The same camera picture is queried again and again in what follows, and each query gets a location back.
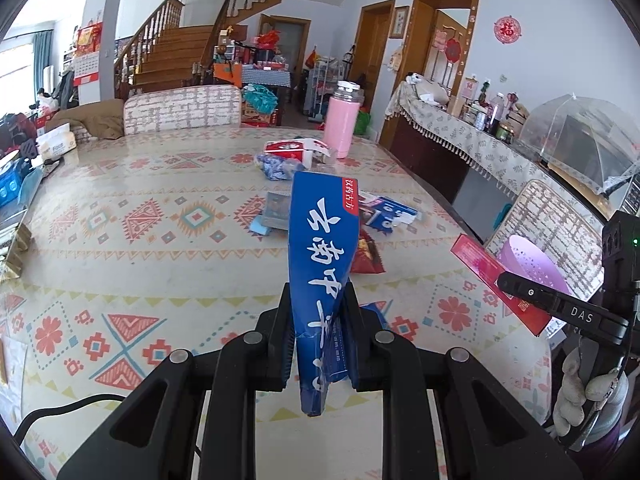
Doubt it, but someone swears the patterned chair across table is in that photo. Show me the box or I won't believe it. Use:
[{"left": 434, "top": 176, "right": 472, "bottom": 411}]
[{"left": 124, "top": 84, "right": 242, "bottom": 136}]

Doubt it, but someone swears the white gloved hand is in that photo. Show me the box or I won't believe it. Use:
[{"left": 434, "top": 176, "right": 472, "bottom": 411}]
[{"left": 552, "top": 347, "right": 629, "bottom": 444}]

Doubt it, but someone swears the blue toothpaste box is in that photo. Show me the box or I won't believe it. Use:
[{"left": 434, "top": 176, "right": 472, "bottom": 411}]
[{"left": 288, "top": 171, "right": 359, "bottom": 416}]

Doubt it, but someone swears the red wall calendar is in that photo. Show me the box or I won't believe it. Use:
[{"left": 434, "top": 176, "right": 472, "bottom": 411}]
[{"left": 73, "top": 22, "right": 103, "bottom": 87}]

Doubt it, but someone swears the sideboard with patterned cloth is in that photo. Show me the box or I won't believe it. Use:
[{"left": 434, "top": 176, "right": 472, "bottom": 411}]
[{"left": 385, "top": 81, "right": 606, "bottom": 233}]

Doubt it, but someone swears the pink thermos bottle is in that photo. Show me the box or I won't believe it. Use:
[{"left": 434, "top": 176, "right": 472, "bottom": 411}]
[{"left": 322, "top": 80, "right": 363, "bottom": 159}]

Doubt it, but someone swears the wooden staircase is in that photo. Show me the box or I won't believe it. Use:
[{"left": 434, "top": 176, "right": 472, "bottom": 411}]
[{"left": 114, "top": 0, "right": 282, "bottom": 100}]

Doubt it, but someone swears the red white KFC box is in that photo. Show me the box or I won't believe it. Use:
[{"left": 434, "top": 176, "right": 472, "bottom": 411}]
[{"left": 264, "top": 138, "right": 331, "bottom": 169}]

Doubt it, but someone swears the blue white package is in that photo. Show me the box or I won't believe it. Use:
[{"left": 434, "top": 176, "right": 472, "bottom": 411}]
[{"left": 358, "top": 191, "right": 418, "bottom": 234}]

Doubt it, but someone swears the blue Vinda tissue wrapper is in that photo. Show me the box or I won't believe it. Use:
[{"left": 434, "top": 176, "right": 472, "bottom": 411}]
[{"left": 254, "top": 153, "right": 305, "bottom": 181}]

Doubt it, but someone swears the black cable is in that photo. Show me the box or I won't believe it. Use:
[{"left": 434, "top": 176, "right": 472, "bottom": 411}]
[{"left": 13, "top": 392, "right": 126, "bottom": 446}]

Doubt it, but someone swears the white tissue box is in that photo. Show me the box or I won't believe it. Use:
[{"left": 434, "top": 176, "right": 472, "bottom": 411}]
[{"left": 36, "top": 124, "right": 77, "bottom": 160}]

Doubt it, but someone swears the light blue small box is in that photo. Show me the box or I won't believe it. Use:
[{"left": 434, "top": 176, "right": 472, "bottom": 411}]
[{"left": 248, "top": 214, "right": 271, "bottom": 236}]

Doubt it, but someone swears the brown cushion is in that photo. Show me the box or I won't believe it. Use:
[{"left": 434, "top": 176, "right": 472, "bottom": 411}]
[{"left": 44, "top": 99, "right": 125, "bottom": 140}]

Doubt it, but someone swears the grey silver small box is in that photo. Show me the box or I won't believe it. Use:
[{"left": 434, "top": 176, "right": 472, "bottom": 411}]
[{"left": 262, "top": 192, "right": 291, "bottom": 231}]

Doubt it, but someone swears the clear mesh food cover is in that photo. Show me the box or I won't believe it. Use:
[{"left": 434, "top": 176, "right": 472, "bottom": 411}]
[{"left": 515, "top": 94, "right": 639, "bottom": 194}]

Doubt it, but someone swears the blue box at left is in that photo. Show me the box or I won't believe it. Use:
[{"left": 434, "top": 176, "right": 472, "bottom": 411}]
[{"left": 0, "top": 158, "right": 24, "bottom": 206}]

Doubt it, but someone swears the red plastic wrapper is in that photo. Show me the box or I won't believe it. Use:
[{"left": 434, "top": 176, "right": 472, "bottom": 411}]
[{"left": 350, "top": 230, "right": 385, "bottom": 274}]

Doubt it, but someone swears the purple plastic basket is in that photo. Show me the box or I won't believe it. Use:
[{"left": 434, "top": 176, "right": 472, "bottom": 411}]
[{"left": 497, "top": 235, "right": 572, "bottom": 295}]

